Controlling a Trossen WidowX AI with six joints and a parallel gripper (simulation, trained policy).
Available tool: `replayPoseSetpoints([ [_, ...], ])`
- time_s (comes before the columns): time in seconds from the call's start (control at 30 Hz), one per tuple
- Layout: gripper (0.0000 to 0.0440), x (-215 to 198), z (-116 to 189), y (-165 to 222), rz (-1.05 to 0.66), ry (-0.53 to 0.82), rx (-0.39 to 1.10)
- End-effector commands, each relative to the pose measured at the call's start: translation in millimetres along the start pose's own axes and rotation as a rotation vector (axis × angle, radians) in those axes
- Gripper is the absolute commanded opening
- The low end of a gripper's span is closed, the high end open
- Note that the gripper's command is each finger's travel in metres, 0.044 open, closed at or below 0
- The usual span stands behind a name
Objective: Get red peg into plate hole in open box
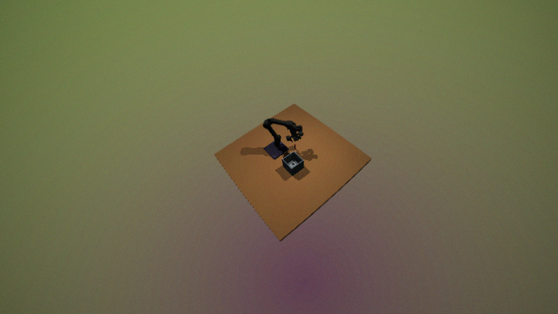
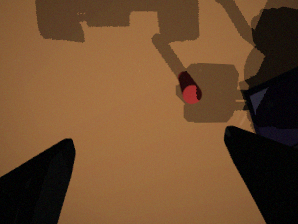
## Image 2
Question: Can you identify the dark red peg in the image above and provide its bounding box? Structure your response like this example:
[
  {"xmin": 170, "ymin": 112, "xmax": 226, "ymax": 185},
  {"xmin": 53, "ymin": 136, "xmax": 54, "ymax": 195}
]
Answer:
[{"xmin": 178, "ymin": 72, "xmax": 202, "ymax": 104}]

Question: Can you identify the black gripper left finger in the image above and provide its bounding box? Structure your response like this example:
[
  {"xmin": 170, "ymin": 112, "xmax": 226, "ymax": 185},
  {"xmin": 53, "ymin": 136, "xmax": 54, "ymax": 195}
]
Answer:
[{"xmin": 0, "ymin": 139, "xmax": 76, "ymax": 224}]

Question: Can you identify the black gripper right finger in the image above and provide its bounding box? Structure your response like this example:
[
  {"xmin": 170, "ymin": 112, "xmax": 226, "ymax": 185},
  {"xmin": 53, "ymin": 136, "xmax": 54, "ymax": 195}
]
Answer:
[{"xmin": 223, "ymin": 125, "xmax": 298, "ymax": 224}]

